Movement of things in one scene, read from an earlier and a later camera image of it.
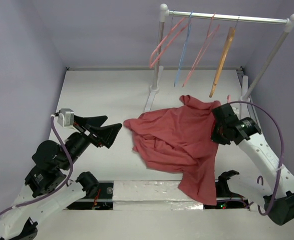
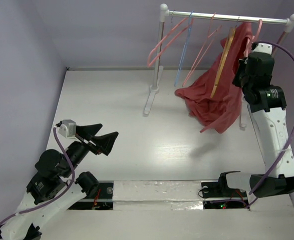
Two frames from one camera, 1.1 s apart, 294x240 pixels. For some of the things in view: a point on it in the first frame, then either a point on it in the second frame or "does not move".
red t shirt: (178, 140) → (213, 99)
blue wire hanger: (185, 47) does not move
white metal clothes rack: (165, 13) does not move
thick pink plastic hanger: (229, 98) → (254, 37)
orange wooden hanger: (231, 35) does not move
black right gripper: (222, 122) → (240, 78)
